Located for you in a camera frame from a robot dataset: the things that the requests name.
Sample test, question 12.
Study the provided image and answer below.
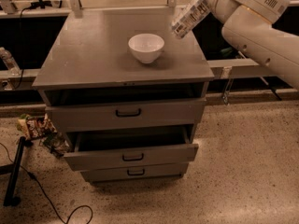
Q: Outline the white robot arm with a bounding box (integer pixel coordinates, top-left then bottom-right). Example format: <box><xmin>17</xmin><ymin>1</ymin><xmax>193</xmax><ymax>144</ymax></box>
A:
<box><xmin>207</xmin><ymin>0</ymin><xmax>299</xmax><ymax>90</ymax></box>

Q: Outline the white ceramic bowl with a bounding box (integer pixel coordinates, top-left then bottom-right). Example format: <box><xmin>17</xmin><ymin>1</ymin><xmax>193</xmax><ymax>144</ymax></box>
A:
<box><xmin>128</xmin><ymin>34</ymin><xmax>164</xmax><ymax>63</ymax></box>

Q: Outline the clear bottle at left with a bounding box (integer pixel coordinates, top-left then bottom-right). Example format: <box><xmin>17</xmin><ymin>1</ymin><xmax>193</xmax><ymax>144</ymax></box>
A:
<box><xmin>0</xmin><ymin>47</ymin><xmax>21</xmax><ymax>77</ymax></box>

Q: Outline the top grey drawer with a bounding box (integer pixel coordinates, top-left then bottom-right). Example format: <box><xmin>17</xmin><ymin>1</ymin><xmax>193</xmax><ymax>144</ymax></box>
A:
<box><xmin>46</xmin><ymin>98</ymin><xmax>206</xmax><ymax>133</ymax></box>

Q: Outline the grey drawer cabinet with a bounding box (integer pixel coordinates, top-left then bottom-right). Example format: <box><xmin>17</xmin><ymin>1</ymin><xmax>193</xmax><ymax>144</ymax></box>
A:
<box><xmin>32</xmin><ymin>7</ymin><xmax>216</xmax><ymax>185</ymax></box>

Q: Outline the middle grey open drawer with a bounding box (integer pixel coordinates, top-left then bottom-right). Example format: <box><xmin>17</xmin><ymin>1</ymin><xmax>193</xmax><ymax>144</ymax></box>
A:
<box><xmin>64</xmin><ymin>125</ymin><xmax>198</xmax><ymax>171</ymax></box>

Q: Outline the bottom grey drawer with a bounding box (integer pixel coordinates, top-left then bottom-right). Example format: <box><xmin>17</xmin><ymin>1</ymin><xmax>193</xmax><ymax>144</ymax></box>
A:
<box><xmin>81</xmin><ymin>162</ymin><xmax>189</xmax><ymax>183</ymax></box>

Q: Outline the dark green snack bag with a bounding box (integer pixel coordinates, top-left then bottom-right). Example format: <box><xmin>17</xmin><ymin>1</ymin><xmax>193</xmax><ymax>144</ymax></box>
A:
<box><xmin>43</xmin><ymin>133</ymin><xmax>70</xmax><ymax>158</ymax></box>

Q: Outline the colourful snack bag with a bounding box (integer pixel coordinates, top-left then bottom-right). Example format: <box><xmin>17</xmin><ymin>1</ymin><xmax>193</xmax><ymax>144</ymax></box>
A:
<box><xmin>17</xmin><ymin>114</ymin><xmax>56</xmax><ymax>140</ymax></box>

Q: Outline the black stand leg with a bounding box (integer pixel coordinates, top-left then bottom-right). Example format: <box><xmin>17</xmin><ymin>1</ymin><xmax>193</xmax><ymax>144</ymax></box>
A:
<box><xmin>0</xmin><ymin>136</ymin><xmax>25</xmax><ymax>206</ymax></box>

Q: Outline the green handled tool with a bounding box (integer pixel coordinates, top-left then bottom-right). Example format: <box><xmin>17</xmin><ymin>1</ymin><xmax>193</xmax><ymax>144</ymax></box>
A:
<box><xmin>221</xmin><ymin>47</ymin><xmax>239</xmax><ymax>59</ymax></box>

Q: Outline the black floor cable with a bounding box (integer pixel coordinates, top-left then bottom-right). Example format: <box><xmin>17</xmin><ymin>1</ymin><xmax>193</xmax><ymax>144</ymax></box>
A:
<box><xmin>0</xmin><ymin>142</ymin><xmax>94</xmax><ymax>224</ymax></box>

